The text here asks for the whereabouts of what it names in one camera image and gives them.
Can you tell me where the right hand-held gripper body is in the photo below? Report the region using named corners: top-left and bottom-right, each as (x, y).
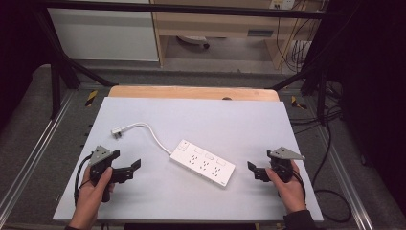
top-left (266, 147), bottom-right (306, 184)

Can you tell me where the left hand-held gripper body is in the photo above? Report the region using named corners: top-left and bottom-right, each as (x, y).
top-left (88, 145), bottom-right (122, 203)

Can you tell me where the white plug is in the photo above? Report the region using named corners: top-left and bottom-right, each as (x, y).
top-left (110, 126), bottom-right (124, 140)

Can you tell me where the white power strip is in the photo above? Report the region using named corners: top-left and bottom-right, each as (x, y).
top-left (169, 139), bottom-right (237, 188)

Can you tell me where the person's right hand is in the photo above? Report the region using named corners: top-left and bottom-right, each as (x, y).
top-left (265, 160), bottom-right (308, 216)

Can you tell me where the person's left hand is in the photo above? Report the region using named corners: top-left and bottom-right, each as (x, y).
top-left (68, 166), bottom-right (116, 221)

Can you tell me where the yellow black tape marker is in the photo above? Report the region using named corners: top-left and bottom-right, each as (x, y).
top-left (84, 89), bottom-right (99, 107)
top-left (290, 95), bottom-right (308, 110)

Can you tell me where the wooden table board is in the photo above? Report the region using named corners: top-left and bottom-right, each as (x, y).
top-left (107, 84), bottom-right (281, 103)

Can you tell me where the white cabinet panel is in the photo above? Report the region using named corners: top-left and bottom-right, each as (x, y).
top-left (47, 8), bottom-right (160, 62)

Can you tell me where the black curtain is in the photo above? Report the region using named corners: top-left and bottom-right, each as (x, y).
top-left (310, 0), bottom-right (406, 215)
top-left (0, 0), bottom-right (54, 128)

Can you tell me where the chair base with caster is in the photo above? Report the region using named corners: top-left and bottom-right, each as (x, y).
top-left (176, 34), bottom-right (211, 50)

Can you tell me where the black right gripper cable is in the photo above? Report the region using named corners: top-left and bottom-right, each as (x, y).
top-left (288, 167), bottom-right (307, 200)

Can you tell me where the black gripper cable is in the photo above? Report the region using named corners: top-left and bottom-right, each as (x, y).
top-left (288, 167), bottom-right (307, 200)
top-left (73, 153), bottom-right (94, 206)

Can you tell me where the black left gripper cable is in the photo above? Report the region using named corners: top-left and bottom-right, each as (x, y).
top-left (73, 153), bottom-right (94, 206)

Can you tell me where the white power strip cable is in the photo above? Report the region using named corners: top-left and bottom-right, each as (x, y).
top-left (120, 122), bottom-right (173, 156)

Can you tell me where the black floor cable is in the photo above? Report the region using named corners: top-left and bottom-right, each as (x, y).
top-left (288, 80), bottom-right (353, 224)

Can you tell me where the aluminium rail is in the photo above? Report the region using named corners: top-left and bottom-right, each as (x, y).
top-left (317, 126), bottom-right (375, 230)
top-left (0, 90), bottom-right (77, 219)

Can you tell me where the bundle of black cables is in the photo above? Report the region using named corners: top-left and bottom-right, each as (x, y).
top-left (275, 0), bottom-right (324, 74)

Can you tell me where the white wall socket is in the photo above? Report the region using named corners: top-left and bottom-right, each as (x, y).
top-left (268, 0), bottom-right (297, 11)

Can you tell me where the black metal frame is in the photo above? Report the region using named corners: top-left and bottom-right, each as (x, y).
top-left (32, 0), bottom-right (331, 127)

